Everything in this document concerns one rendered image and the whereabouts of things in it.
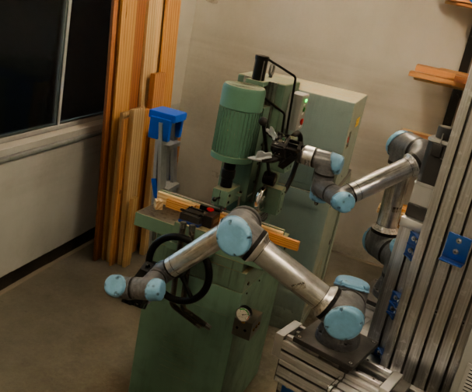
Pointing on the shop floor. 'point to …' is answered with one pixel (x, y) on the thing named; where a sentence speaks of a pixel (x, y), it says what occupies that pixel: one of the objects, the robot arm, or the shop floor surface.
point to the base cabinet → (201, 341)
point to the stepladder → (165, 150)
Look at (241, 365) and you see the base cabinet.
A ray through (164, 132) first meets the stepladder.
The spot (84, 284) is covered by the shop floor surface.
